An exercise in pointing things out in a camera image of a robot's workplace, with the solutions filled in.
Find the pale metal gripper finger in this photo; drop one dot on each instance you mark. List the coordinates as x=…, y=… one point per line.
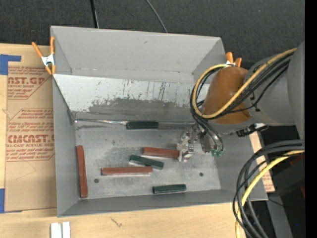
x=186, y=137
x=185, y=155

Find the red-brown flat block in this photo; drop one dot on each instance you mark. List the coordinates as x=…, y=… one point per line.
x=82, y=172
x=159, y=152
x=126, y=170

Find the dark green flat block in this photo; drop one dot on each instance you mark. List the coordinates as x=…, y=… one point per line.
x=169, y=188
x=142, y=125
x=146, y=161

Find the grey metal bin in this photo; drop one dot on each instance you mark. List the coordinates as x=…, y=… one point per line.
x=138, y=56

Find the brown cardboard board red print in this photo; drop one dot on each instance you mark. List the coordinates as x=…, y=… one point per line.
x=29, y=172

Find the black cylinder on white bracket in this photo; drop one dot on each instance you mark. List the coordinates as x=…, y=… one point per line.
x=245, y=132

